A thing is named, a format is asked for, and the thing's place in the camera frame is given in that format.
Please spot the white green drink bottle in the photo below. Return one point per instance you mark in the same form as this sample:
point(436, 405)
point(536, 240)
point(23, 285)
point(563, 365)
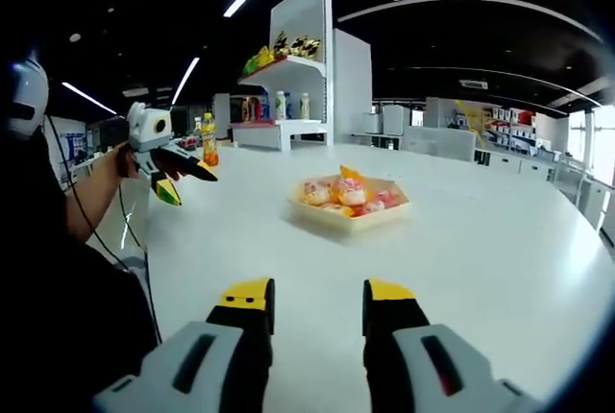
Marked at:
point(281, 105)

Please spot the cream hexagonal bowl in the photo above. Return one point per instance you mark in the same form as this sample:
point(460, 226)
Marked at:
point(355, 225)

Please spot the row of black yellow snack bags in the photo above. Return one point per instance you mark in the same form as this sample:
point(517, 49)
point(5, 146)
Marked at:
point(298, 44)

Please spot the row of yellow green snack bags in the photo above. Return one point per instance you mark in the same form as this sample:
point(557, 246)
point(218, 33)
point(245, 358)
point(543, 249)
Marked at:
point(259, 60)

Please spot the white partition panel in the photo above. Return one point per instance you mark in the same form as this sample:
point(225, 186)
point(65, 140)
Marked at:
point(353, 86)

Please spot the background goods shelf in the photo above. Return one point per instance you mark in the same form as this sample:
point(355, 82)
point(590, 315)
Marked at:
point(511, 124)

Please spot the blue drink bottle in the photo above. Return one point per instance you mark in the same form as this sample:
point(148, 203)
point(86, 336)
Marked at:
point(267, 106)

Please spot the small white fridge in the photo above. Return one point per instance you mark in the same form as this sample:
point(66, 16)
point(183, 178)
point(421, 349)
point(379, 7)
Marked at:
point(396, 119)

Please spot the straight ceiling light strip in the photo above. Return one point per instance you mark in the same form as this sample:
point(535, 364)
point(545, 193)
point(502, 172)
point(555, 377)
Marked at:
point(186, 80)
point(89, 98)

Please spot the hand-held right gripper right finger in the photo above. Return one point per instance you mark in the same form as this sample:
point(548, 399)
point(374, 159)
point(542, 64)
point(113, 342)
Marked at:
point(384, 350)

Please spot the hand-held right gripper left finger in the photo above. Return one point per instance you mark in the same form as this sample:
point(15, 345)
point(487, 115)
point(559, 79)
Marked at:
point(245, 350)

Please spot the row of white cabinets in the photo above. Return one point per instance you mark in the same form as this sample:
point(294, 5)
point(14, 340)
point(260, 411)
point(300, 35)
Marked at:
point(504, 161)

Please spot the small dark bottle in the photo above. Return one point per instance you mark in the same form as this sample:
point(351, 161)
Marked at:
point(197, 128)

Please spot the white worn device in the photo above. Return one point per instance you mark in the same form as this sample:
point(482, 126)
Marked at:
point(26, 96)

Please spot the row of red snack packets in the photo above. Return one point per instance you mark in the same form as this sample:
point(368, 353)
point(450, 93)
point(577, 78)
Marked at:
point(250, 109)

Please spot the orange juice bottle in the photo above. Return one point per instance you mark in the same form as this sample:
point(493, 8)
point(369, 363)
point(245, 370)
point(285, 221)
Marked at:
point(210, 144)

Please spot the pile of marshmallow packets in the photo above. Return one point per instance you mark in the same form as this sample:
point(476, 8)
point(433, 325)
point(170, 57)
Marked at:
point(346, 192)

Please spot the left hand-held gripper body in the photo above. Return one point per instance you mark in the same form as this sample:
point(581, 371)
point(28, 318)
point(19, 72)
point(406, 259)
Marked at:
point(146, 129)

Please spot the person's left hand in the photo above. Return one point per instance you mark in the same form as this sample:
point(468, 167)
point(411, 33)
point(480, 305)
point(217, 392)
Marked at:
point(124, 163)

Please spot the person in dark clothes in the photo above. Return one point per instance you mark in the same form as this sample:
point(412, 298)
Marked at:
point(57, 298)

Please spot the ceiling air conditioner vent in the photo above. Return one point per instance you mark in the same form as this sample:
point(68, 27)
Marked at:
point(473, 83)

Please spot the yellow display figure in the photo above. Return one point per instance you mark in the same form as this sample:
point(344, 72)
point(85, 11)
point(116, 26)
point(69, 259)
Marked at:
point(473, 117)

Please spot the white display shelf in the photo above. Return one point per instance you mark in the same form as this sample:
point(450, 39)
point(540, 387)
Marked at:
point(298, 14)

